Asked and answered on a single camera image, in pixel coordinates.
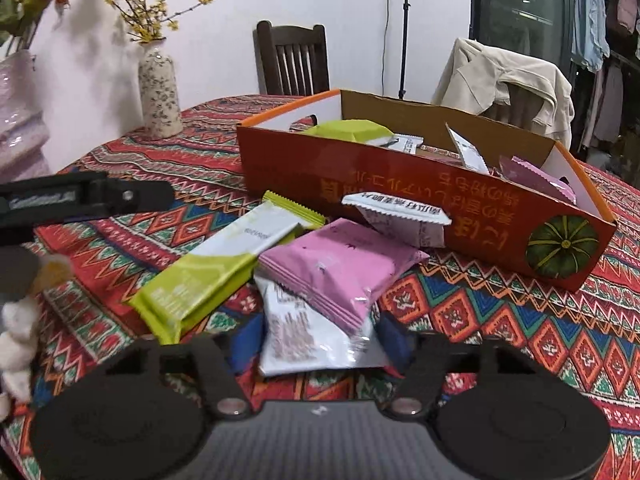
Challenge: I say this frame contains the pink snack packet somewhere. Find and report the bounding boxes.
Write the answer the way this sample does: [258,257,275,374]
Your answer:
[258,217,431,335]
[492,155,577,206]

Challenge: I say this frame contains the black light cable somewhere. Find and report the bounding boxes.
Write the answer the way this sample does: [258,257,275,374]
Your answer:
[380,0,392,97]

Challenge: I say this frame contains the orange red cardboard box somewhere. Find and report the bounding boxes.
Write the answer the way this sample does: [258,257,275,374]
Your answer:
[236,88,618,292]

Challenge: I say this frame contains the dark wooden chair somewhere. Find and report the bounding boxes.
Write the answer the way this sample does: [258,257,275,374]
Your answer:
[253,20,331,97]

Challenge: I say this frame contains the floral ceramic vase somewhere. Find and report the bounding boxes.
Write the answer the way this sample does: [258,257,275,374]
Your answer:
[137,44,183,141]

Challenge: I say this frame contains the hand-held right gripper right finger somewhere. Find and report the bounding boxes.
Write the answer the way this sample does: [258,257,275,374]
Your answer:
[375,320,543,418]

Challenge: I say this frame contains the lime green white snack packet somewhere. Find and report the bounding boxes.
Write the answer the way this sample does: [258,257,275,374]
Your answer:
[129,190,328,345]

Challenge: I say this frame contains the studio light on stand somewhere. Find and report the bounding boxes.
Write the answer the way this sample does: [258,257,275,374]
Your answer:
[397,0,412,100]

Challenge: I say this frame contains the beige jacket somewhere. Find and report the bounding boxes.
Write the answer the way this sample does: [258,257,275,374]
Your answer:
[431,37,575,151]

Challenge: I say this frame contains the yellow blossom branches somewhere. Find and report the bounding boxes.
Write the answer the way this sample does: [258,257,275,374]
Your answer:
[102,0,237,46]

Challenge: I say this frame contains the lilac hanging garment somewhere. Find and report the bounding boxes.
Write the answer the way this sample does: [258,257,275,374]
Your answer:
[582,62,626,143]

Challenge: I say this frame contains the wardrobe with hanging clothes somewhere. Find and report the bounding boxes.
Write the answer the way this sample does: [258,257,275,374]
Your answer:
[470,0,640,181]

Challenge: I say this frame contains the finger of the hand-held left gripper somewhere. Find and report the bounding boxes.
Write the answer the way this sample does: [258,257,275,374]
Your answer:
[107,179,174,215]

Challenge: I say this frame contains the blue hanging shirt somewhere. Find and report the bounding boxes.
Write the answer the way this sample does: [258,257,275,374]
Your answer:
[571,0,611,73]

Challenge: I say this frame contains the brown wooden chair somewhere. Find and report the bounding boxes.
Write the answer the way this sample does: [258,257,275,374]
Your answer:
[492,82,542,133]

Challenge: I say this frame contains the pink hanging garment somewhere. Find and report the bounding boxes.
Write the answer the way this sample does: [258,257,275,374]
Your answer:
[616,0,640,36]

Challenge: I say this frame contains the white snack packet red print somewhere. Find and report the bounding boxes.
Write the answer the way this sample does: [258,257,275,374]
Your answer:
[254,275,393,377]

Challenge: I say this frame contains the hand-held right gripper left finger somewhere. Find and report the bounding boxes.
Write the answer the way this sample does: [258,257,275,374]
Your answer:
[102,316,264,420]

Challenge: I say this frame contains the large pink textured vase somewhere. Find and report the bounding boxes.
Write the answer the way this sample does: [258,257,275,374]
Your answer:
[0,49,53,183]

